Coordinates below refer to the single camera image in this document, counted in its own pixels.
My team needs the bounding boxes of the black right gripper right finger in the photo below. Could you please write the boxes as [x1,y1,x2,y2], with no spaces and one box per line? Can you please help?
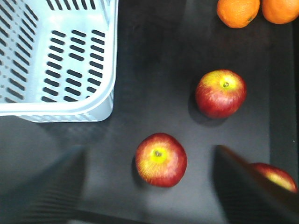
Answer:
[214,145,299,224]

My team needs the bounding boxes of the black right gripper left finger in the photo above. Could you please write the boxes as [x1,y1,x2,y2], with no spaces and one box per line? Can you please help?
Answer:
[0,146,86,224]

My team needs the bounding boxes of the light blue plastic basket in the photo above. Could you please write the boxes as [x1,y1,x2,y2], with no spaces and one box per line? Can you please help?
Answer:
[0,0,119,123]

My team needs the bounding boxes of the dark red apple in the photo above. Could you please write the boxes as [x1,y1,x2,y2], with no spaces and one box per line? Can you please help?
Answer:
[195,69,247,119]
[250,162,299,193]
[135,133,188,188]

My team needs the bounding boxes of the black wood produce display table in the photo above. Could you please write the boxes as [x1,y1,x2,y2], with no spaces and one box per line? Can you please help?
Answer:
[0,0,299,224]

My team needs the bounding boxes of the orange fruit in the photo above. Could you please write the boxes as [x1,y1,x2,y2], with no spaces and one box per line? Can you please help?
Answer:
[262,0,299,24]
[216,0,260,28]

